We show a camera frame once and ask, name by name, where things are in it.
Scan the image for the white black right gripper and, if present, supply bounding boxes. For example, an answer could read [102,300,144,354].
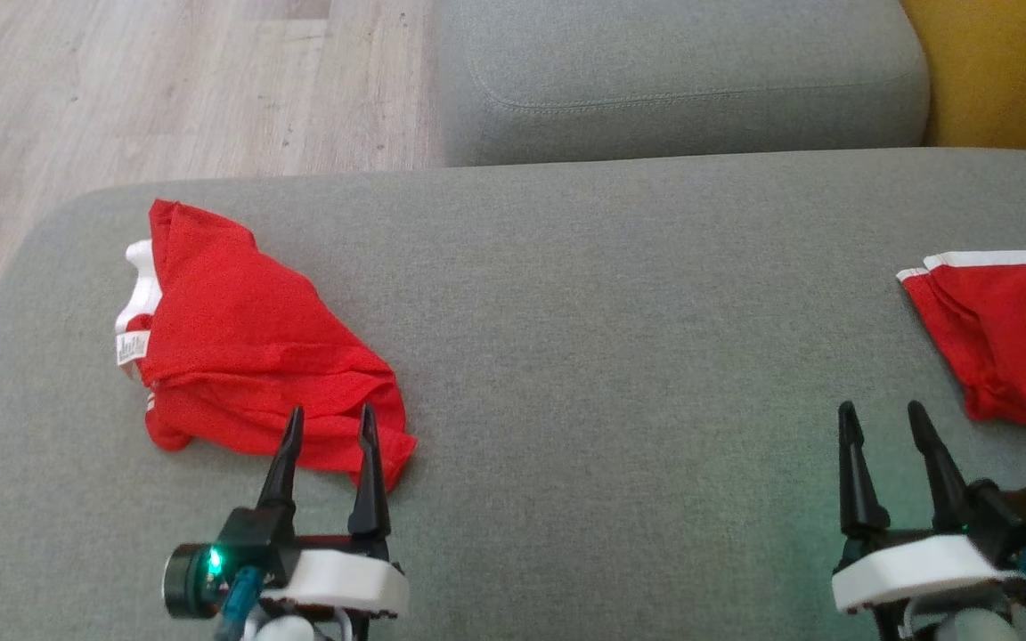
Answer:
[831,400,1026,641]

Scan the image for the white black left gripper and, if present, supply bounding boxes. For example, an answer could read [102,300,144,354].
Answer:
[256,404,410,620]

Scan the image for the red white basketball jersey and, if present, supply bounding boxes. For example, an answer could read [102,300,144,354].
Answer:
[114,199,418,492]

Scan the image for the red shorts with white stripe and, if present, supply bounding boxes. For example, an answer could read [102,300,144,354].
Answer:
[896,247,1026,433]

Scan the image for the grey-green sofa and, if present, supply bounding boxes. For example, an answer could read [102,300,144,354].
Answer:
[0,147,1026,641]

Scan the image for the yellow cushion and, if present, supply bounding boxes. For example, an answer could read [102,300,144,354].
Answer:
[900,0,1026,161]

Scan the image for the grey stitched sofa cushion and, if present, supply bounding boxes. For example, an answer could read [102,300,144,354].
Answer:
[431,0,931,168]

